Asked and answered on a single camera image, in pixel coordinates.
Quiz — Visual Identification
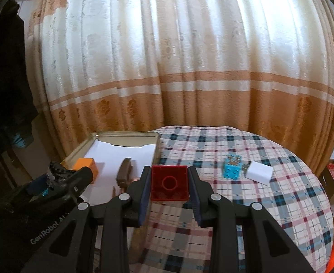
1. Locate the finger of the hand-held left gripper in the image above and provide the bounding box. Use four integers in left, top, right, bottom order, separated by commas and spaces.
25, 174, 52, 198
67, 166, 94, 204

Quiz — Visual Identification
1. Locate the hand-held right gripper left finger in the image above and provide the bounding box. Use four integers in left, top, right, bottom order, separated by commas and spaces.
20, 165, 152, 273

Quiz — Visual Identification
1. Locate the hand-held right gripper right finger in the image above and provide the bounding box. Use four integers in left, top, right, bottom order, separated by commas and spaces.
187, 165, 310, 273

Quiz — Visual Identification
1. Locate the orange cube block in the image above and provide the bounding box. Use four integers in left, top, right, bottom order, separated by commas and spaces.
73, 158, 99, 184

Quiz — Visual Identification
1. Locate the red toy brick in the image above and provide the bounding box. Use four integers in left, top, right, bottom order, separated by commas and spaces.
150, 165, 190, 202

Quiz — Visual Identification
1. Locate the dark brown rectangular block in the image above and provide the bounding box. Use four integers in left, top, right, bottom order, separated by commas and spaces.
116, 158, 134, 188

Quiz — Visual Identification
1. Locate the gold metal tray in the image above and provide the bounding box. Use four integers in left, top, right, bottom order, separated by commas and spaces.
60, 131, 160, 205

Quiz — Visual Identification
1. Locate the white paper liner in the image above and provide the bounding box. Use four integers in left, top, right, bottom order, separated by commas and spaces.
70, 141, 156, 205

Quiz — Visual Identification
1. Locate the blue toy brick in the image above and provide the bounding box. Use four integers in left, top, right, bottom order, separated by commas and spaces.
223, 154, 244, 180

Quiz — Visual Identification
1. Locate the white rectangular block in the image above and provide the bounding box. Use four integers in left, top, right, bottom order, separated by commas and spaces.
246, 161, 273, 185

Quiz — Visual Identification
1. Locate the dark hanging clothing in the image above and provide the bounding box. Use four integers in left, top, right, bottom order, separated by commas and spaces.
0, 0, 42, 160

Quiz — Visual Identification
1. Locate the beige and orange curtain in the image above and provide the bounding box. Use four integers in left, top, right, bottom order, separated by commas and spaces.
27, 0, 334, 174

